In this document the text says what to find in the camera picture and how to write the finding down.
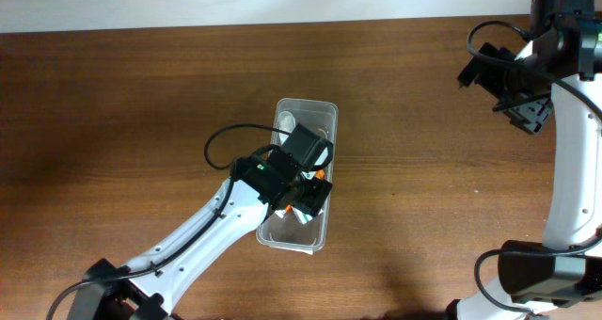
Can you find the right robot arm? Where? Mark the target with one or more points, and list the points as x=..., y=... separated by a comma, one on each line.
x=563, y=269

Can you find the clear plastic container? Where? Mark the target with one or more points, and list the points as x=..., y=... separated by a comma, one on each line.
x=322, y=119

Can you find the orange tablet tube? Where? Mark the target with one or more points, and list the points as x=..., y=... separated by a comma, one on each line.
x=320, y=173

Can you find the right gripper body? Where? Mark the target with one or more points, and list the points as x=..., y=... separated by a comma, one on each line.
x=491, y=75

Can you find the white Panadol box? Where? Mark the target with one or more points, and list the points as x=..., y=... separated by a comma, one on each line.
x=301, y=217

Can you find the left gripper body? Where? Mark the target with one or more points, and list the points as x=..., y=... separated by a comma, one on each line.
x=311, y=194

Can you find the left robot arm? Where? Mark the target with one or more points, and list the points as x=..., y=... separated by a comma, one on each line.
x=150, y=285

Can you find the white spray bottle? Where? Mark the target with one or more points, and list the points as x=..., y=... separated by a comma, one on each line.
x=286, y=121

